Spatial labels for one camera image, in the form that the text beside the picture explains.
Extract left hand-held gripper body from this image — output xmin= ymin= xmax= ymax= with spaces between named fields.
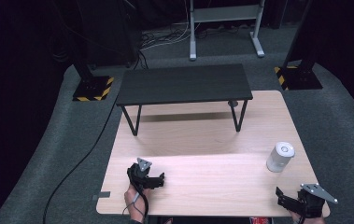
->
xmin=126 ymin=157 xmax=162 ymax=190

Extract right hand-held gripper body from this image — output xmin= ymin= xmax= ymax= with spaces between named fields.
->
xmin=296 ymin=182 xmax=339 ymax=219

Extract person's right hand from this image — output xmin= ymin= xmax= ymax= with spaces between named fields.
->
xmin=288 ymin=209 xmax=326 ymax=224

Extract person's left hand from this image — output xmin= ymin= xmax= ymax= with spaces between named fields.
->
xmin=123 ymin=183 xmax=151 ymax=224

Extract red and white printed object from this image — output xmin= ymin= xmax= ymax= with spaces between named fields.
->
xmin=248 ymin=217 xmax=274 ymax=224

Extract white cylindrical container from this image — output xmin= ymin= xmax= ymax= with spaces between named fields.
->
xmin=265 ymin=141 xmax=296 ymax=174

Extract grey tape strip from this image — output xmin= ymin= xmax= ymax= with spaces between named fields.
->
xmin=92 ymin=191 xmax=111 ymax=202

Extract black shelf with metal legs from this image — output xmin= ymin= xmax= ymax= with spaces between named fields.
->
xmin=116 ymin=63 xmax=254 ymax=137

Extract black stand with striped base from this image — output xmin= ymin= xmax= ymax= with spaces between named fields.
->
xmin=274 ymin=0 xmax=324 ymax=91
xmin=52 ymin=0 xmax=115 ymax=103

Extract dark equipment cabinet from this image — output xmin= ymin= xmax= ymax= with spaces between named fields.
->
xmin=80 ymin=0 xmax=143 ymax=68

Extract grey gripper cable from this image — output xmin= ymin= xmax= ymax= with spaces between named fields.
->
xmin=121 ymin=186 xmax=149 ymax=218

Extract long black floor cable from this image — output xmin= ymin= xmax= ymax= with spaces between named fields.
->
xmin=41 ymin=99 xmax=120 ymax=224

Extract bundle of floor cables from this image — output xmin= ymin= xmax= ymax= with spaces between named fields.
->
xmin=133 ymin=20 xmax=194 ymax=71

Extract white metal frame stand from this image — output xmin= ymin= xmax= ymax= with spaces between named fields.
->
xmin=189 ymin=0 xmax=265 ymax=62

